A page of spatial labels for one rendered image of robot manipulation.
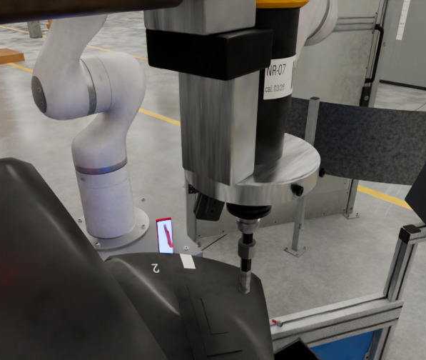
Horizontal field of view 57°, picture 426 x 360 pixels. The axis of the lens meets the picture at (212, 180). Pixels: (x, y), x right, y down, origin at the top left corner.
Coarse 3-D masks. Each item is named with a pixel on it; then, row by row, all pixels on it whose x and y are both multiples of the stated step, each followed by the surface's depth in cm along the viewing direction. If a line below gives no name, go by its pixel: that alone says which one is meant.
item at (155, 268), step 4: (148, 264) 51; (152, 264) 51; (156, 264) 51; (160, 264) 51; (148, 268) 50; (152, 268) 50; (156, 268) 51; (160, 268) 51; (152, 272) 50; (156, 272) 50; (160, 272) 50; (164, 272) 50
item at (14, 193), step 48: (0, 192) 26; (48, 192) 28; (0, 240) 24; (48, 240) 26; (0, 288) 22; (48, 288) 24; (96, 288) 26; (0, 336) 21; (48, 336) 22; (96, 336) 24; (144, 336) 25
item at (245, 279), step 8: (240, 240) 23; (248, 240) 23; (240, 248) 23; (248, 248) 23; (240, 256) 23; (248, 256) 23; (240, 264) 24; (248, 264) 24; (240, 272) 24; (248, 272) 24; (240, 280) 24; (248, 280) 24; (240, 288) 24; (248, 288) 25
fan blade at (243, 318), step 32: (128, 256) 51; (160, 256) 53; (192, 256) 55; (128, 288) 47; (160, 288) 48; (192, 288) 49; (224, 288) 50; (256, 288) 53; (160, 320) 44; (192, 320) 44; (224, 320) 45; (256, 320) 46; (192, 352) 41; (224, 352) 41; (256, 352) 42
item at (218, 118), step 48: (192, 0) 12; (240, 0) 13; (192, 48) 14; (240, 48) 13; (192, 96) 16; (240, 96) 15; (192, 144) 17; (240, 144) 16; (288, 144) 21; (240, 192) 18; (288, 192) 18
